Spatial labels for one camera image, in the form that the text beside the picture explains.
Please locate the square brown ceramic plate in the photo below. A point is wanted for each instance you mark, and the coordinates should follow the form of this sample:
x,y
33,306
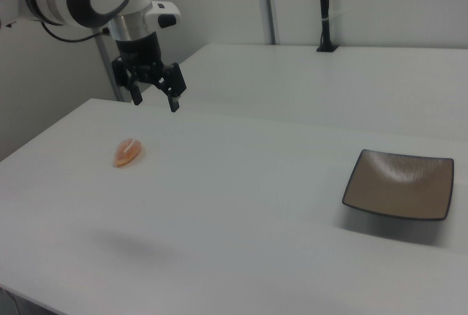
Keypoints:
x,y
398,187

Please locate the orange bread roll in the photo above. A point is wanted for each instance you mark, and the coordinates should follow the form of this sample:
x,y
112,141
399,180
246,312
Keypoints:
x,y
128,152

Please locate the grey aluminium wall post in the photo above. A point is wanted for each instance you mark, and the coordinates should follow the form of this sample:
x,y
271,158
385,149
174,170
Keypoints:
x,y
108,70
267,4

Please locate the white tie band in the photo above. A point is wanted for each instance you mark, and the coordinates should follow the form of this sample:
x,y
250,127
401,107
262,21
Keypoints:
x,y
324,19

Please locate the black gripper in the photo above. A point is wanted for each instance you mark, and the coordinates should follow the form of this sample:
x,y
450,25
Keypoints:
x,y
139,52

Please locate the black pole with base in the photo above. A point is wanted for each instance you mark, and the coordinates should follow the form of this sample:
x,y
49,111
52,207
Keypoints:
x,y
325,8

